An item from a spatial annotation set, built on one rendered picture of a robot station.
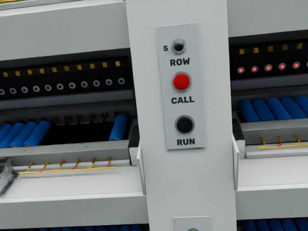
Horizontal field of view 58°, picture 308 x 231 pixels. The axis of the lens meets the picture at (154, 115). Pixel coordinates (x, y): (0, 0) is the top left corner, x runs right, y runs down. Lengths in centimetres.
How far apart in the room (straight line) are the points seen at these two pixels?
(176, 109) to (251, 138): 13
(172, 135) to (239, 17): 13
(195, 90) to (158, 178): 10
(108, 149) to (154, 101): 10
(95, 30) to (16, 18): 8
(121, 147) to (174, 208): 10
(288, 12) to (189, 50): 10
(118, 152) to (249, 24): 20
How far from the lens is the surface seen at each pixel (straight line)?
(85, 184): 35
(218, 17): 28
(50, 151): 38
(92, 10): 30
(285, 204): 34
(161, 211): 32
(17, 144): 43
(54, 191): 35
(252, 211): 34
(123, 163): 35
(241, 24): 30
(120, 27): 29
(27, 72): 49
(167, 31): 28
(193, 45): 28
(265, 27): 30
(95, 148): 36
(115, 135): 38
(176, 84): 27
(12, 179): 40
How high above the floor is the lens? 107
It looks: 10 degrees down
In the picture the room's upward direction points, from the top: 5 degrees counter-clockwise
